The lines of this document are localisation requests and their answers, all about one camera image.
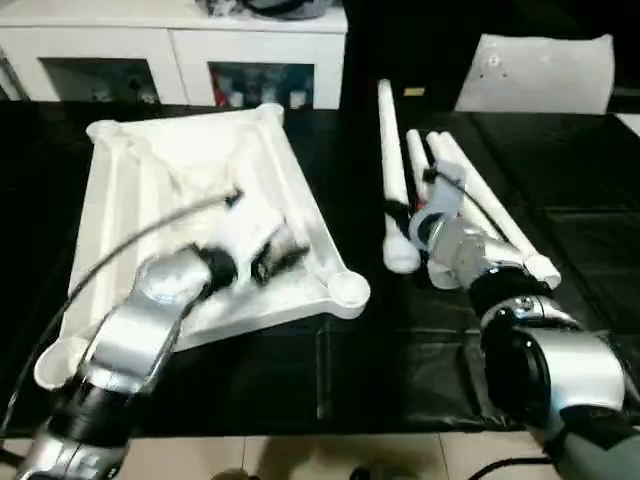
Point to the white plastic table leg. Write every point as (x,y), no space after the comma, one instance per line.
(417,155)
(392,150)
(475,190)
(510,220)

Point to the white plastic table top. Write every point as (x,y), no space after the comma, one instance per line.
(150,165)

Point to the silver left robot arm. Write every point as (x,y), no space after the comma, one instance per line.
(130,340)

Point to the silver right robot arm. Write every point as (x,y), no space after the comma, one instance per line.
(565,360)

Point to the small yellow label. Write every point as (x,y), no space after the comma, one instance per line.
(414,92)

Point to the black work mat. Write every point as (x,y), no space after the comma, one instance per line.
(425,360)

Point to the black cabinet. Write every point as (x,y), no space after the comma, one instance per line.
(400,40)

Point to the grey helmet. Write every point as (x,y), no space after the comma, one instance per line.
(295,7)

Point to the white flat panel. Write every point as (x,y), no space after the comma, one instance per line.
(629,122)

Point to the white cabinet with glass doors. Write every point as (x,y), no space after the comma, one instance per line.
(175,45)

